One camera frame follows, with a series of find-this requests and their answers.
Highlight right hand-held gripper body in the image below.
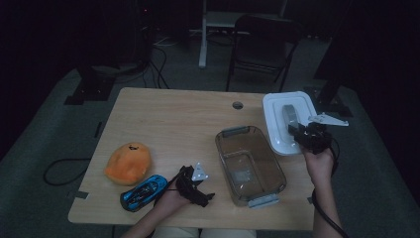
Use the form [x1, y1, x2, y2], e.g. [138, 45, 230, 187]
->
[293, 112, 350, 156]

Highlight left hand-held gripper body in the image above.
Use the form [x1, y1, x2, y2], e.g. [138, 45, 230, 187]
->
[174, 162, 211, 207]

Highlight white container lid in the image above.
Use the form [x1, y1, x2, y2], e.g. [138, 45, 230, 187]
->
[262, 90, 319, 157]

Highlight blue toy car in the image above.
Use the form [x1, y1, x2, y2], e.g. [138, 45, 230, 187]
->
[119, 174, 169, 212]

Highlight clear plastic container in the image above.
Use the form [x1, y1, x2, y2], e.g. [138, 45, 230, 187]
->
[214, 124, 287, 209]

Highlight orange plush toy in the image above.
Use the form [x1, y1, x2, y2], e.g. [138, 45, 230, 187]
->
[103, 142, 154, 186]

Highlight person's left hand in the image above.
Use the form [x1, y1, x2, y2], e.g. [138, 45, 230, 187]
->
[153, 187, 193, 217]

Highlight person's right hand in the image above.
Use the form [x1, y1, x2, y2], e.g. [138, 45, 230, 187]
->
[301, 147, 335, 188]

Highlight black stand base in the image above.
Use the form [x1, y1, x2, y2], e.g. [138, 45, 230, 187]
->
[303, 78, 354, 117]
[63, 63, 117, 106]

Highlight black folding chair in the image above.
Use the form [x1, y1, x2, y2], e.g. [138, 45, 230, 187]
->
[226, 14, 303, 93]

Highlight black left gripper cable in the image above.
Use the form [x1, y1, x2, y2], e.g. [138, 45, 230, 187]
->
[153, 168, 186, 207]

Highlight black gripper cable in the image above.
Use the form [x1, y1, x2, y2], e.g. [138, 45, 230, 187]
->
[153, 168, 186, 207]
[310, 137, 351, 238]

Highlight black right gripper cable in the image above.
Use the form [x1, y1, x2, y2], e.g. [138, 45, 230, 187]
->
[310, 137, 351, 238]

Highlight black cables on floor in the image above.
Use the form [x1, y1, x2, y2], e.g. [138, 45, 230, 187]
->
[142, 44, 171, 90]

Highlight white metal desk frame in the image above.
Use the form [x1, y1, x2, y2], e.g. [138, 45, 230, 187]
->
[197, 0, 288, 69]

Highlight black floor cable loop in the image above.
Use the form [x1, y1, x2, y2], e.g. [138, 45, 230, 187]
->
[43, 158, 92, 186]

